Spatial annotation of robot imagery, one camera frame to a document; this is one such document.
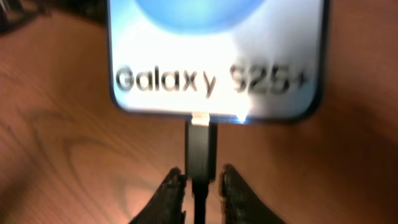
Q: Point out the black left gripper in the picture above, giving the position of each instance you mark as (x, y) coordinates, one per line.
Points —
(17, 13)

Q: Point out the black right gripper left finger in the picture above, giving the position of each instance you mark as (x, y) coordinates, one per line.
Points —
(166, 204)

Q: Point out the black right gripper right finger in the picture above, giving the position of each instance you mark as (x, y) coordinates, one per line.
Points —
(239, 203)

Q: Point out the blue Galaxy smartphone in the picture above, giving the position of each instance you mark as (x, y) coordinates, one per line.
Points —
(236, 61)

